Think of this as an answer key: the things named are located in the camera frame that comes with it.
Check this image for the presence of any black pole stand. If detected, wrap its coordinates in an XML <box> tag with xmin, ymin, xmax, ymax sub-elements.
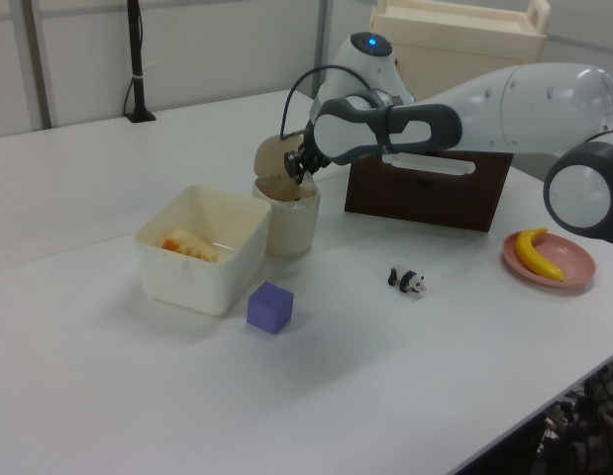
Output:
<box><xmin>124</xmin><ymin>0</ymin><xmax>157</xmax><ymax>124</ymax></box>

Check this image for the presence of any cream swing-lid trash can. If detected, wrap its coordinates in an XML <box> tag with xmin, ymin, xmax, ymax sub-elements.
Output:
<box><xmin>251</xmin><ymin>132</ymin><xmax>322</xmax><ymax>257</ymax></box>

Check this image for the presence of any cream plastic open bin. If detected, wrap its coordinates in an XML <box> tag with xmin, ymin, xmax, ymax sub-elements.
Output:
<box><xmin>134</xmin><ymin>184</ymin><xmax>273</xmax><ymax>318</ymax></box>

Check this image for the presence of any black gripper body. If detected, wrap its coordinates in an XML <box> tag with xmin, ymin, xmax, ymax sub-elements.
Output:
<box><xmin>298</xmin><ymin>129</ymin><xmax>332</xmax><ymax>172</ymax></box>

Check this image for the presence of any cream storage box with handles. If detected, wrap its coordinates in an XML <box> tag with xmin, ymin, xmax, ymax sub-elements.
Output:
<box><xmin>368</xmin><ymin>0</ymin><xmax>553</xmax><ymax>103</ymax></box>

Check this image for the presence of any dark wooden drawer box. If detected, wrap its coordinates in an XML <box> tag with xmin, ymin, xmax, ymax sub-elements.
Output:
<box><xmin>344</xmin><ymin>147</ymin><xmax>515</xmax><ymax>235</ymax></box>

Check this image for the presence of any yellow banana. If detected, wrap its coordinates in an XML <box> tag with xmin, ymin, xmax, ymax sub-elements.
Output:
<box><xmin>514</xmin><ymin>226</ymin><xmax>567</xmax><ymax>284</ymax></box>

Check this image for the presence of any panda figurine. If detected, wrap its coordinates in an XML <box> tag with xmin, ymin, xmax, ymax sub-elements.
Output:
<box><xmin>385</xmin><ymin>263</ymin><xmax>428</xmax><ymax>300</ymax></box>

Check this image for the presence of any translucent white drawer handle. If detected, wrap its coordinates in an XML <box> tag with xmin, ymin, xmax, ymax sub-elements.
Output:
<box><xmin>379</xmin><ymin>153</ymin><xmax>477</xmax><ymax>178</ymax></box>

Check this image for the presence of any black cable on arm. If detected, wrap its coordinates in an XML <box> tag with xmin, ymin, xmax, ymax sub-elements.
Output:
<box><xmin>279</xmin><ymin>64</ymin><xmax>402</xmax><ymax>141</ymax></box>

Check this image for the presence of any toast slice with orange crust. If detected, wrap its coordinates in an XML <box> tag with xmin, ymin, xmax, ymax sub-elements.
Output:
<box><xmin>160</xmin><ymin>227</ymin><xmax>221</xmax><ymax>265</ymax></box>

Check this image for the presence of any purple cube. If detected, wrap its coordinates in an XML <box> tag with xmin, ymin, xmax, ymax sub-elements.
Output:
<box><xmin>246</xmin><ymin>280</ymin><xmax>296</xmax><ymax>336</ymax></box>

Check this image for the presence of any pink plate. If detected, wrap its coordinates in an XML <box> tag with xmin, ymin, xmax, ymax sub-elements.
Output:
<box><xmin>501</xmin><ymin>231</ymin><xmax>597</xmax><ymax>295</ymax></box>

